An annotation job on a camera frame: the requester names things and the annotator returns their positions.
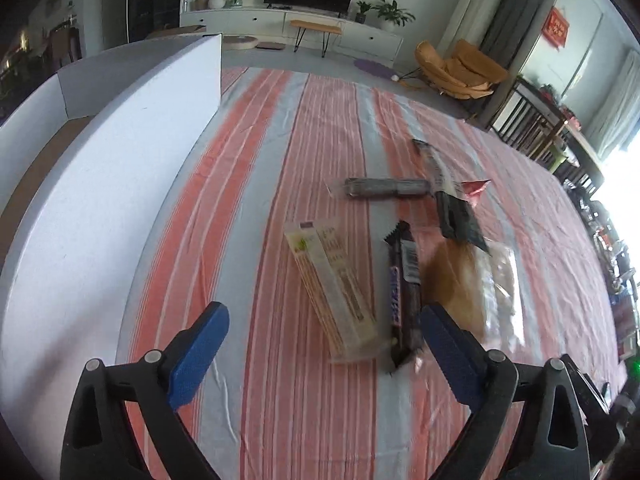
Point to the cluttered jars and containers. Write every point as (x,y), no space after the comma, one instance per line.
(617,270)

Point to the clear bag of bread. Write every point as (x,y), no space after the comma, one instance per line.
(480,285)

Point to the beige wafer packet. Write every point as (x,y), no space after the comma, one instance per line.
(330,290)

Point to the grey floor scale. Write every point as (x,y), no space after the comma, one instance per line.
(270,46)

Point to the white curtain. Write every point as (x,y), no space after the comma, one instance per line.
(615,105)

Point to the dark roll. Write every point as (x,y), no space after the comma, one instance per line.
(380,187)

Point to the brown chocolate bar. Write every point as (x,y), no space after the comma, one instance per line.
(402,295)

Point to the striped orange grey tablecloth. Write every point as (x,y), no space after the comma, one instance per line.
(280,135)

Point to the orange lounge chair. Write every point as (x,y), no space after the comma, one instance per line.
(460,72)

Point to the purple round mat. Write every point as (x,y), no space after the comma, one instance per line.
(374,68)

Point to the white round vase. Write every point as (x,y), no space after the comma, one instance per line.
(216,3)

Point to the covered standing air conditioner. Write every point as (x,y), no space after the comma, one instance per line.
(475,7)

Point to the wooden dining chair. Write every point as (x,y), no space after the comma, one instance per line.
(65,45)

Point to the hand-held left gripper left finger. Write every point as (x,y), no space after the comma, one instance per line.
(197,355)

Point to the black snack bar packet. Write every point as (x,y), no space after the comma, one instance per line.
(455,200)

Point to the brown cardboard box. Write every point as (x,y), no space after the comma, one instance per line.
(175,32)

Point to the red wall hanging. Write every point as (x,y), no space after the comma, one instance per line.
(557,29)

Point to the red foil snack packet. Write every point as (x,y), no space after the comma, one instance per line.
(474,191)

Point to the grey curtain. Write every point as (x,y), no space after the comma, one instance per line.
(520,10)

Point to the wooden bench with black legs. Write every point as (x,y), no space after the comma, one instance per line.
(315,26)

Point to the small plant in dark pot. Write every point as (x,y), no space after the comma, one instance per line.
(362,12)

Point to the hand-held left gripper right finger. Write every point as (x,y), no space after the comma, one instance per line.
(450,355)

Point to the white television cabinet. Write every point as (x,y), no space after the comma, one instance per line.
(370,37)

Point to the white cardboard box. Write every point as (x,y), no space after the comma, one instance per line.
(85,200)

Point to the dark display cabinet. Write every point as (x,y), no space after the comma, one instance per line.
(152,0)

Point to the leafy plant in white pot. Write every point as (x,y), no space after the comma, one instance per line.
(392,12)

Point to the dark wooden railing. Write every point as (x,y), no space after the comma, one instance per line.
(535,125)

